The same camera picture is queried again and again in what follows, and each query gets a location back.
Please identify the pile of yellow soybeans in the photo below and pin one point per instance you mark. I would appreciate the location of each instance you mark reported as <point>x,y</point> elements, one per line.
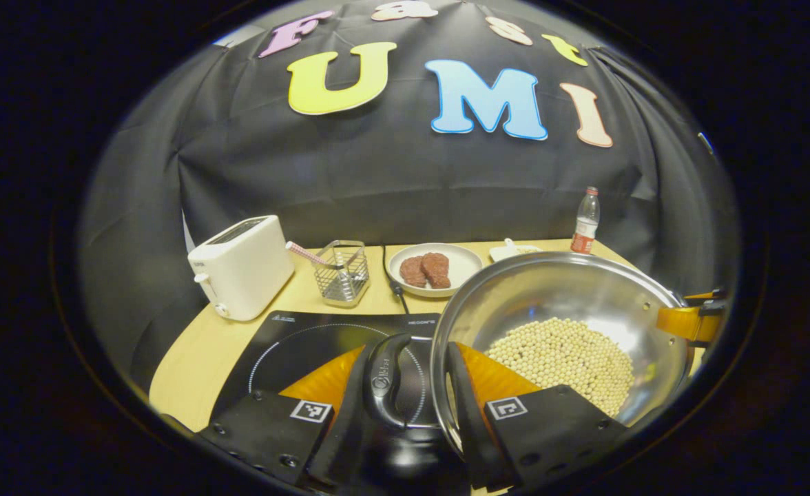
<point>563,365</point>

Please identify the black induction cooktop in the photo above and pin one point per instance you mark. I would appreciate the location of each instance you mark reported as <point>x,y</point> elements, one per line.
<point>288,337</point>

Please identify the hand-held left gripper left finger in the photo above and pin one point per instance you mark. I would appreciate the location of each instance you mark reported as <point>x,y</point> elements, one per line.
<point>339,441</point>

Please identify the red label water bottle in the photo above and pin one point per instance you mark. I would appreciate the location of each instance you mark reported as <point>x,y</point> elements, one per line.
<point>585,227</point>

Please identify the white oval plate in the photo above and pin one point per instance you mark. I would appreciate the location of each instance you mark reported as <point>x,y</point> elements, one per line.
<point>467,265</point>

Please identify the pink striped straw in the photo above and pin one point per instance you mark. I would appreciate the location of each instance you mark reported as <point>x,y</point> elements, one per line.
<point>302,252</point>

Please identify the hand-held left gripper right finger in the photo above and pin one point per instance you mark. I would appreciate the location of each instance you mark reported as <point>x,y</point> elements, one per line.
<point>470,427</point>

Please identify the white toaster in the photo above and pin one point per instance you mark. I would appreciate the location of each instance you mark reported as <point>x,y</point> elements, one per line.
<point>243,269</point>

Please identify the white divided bean dish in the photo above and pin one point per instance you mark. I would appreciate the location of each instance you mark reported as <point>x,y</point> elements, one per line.
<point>512,251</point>

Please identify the stainless steel pot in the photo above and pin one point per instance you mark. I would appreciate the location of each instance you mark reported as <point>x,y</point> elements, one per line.
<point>570,289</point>

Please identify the brown meat piece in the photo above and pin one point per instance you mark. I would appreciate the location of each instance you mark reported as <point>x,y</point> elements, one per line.
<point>412,272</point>
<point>437,270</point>

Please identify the black backdrop cloth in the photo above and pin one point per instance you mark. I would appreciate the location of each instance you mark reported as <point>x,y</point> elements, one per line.
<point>412,179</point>

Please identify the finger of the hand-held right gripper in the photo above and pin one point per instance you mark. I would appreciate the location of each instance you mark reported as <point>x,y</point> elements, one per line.
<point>680,322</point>
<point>704,297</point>

